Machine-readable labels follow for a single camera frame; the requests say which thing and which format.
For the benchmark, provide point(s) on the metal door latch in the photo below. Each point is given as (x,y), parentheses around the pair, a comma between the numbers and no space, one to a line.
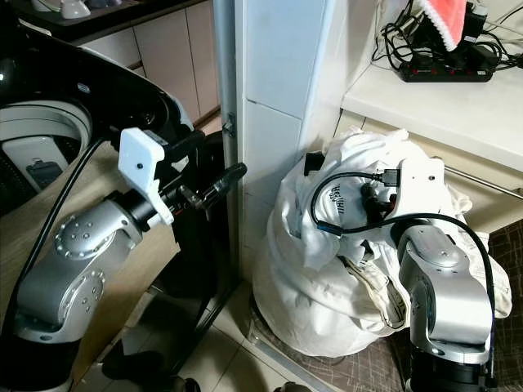
(230,124)

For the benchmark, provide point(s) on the dark kitchen countertop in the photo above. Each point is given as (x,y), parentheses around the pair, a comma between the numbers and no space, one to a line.
(122,23)

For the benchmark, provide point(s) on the beige kitchen cabinet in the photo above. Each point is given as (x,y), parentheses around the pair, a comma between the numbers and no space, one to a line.
(172,57)

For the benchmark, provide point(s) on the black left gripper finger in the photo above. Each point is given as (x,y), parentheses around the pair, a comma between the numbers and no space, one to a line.
(188,144)
(222,180)

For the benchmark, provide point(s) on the silver metal bar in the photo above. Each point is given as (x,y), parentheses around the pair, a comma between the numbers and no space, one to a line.
(482,182)

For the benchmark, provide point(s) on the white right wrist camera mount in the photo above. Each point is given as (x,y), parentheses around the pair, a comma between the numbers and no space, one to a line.
(421,188)

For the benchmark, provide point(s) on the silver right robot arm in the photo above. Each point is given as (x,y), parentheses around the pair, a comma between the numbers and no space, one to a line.
(441,286)

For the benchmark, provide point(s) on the red cloth with white trim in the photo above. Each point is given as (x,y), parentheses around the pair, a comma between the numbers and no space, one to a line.
(445,16)

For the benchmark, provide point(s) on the black robot foot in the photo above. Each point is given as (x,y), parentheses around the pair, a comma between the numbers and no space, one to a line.
(131,366)

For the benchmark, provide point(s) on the black power adapter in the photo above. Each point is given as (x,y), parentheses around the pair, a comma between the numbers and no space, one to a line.
(477,23)

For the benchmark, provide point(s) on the white bowl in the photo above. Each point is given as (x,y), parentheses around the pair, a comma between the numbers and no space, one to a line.
(74,9)

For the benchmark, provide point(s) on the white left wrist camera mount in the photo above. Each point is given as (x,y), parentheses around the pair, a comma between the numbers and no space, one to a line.
(140,159)

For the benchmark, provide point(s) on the black top-load washing machine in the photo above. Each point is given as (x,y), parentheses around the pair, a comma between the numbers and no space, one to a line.
(114,77)

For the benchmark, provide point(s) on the white shelf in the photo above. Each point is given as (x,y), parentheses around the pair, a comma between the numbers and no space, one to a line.
(441,110)

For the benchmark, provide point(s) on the black power strip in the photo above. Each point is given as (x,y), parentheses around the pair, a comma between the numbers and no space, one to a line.
(445,73)

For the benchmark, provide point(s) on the white clothes bundle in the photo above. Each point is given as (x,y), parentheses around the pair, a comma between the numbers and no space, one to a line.
(310,278)

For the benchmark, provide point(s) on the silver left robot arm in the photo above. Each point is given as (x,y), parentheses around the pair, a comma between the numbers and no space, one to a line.
(82,269)

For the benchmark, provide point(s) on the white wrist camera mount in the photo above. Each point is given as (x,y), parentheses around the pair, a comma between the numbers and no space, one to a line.
(421,188)
(140,159)

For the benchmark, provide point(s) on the grey metal door frame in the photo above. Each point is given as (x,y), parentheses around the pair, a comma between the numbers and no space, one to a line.
(225,65)

